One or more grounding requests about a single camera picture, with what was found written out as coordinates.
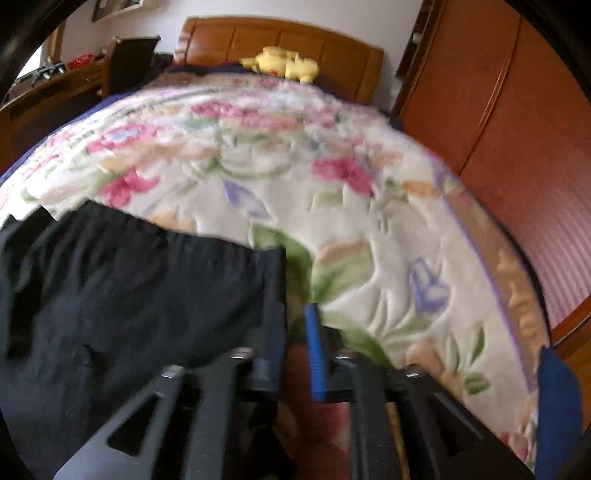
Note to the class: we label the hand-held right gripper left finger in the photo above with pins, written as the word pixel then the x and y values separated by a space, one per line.
pixel 273 341

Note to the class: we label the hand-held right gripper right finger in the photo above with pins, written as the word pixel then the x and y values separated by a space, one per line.
pixel 316 350

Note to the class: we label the black coat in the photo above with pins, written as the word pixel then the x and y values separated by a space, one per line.
pixel 120 300

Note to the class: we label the floral blanket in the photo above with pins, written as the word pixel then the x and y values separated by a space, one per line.
pixel 323 194

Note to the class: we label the yellow plush toy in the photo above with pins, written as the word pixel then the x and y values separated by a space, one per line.
pixel 284 62

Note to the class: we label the wooden bed headboard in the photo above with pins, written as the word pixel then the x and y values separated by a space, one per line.
pixel 286 41

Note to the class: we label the wooden louvred wardrobe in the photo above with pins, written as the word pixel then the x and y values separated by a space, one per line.
pixel 517 120

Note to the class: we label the wooden chair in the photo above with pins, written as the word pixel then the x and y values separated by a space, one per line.
pixel 131 62

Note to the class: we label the open wooden shelf unit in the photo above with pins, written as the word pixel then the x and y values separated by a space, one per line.
pixel 418 37

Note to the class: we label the wooden desk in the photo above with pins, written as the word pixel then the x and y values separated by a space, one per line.
pixel 51 97

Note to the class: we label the red basket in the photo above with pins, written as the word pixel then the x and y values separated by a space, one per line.
pixel 81 60

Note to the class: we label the black metal tool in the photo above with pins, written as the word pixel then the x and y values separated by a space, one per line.
pixel 46 70

